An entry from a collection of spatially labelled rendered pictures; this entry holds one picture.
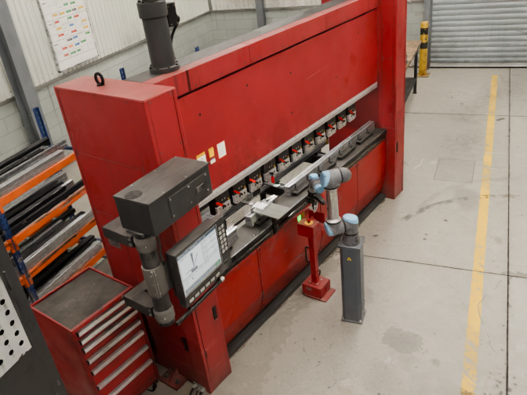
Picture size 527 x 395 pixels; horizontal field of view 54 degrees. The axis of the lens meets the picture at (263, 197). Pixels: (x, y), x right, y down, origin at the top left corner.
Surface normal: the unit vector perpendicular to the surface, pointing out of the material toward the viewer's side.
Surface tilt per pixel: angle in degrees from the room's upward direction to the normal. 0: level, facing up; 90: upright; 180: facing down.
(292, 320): 0
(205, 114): 90
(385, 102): 90
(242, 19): 90
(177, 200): 90
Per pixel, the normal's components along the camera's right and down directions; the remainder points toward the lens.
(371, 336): -0.11, -0.87
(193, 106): 0.80, 0.21
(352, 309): -0.38, 0.48
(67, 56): 0.92, 0.10
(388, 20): -0.59, 0.44
